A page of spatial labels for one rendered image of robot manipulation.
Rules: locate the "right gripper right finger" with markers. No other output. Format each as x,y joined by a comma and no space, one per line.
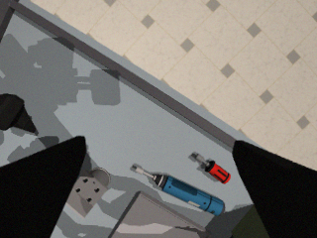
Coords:
283,192

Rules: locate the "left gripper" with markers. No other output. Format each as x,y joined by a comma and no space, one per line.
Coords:
10,104

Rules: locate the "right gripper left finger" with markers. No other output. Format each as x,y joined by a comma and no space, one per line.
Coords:
34,190

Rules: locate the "red-handled screwdriver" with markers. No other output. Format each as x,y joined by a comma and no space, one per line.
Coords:
216,171

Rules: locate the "blue cordless screwdriver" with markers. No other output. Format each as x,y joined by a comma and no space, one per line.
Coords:
188,193

